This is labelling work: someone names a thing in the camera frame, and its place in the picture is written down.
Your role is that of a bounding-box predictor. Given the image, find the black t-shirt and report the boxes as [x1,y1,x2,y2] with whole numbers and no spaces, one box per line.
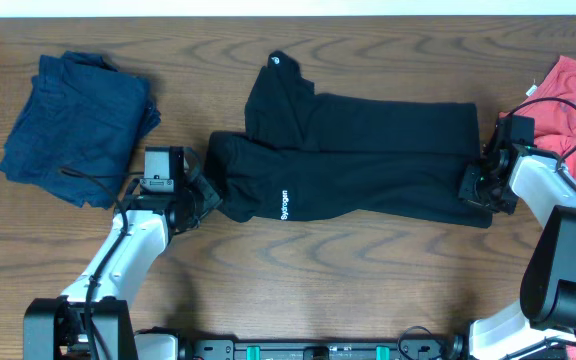
[205,51,492,228]

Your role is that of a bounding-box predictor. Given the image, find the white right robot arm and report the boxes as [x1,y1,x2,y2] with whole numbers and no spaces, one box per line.
[455,145,576,359]

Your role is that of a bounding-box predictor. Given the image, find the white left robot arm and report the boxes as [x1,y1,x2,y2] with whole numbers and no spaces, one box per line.
[23,170,221,359]

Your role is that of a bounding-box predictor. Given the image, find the folded navy blue garment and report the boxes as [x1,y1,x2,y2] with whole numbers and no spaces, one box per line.
[0,51,160,208]

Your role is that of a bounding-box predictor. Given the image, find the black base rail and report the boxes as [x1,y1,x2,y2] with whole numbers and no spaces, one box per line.
[132,325,569,360]

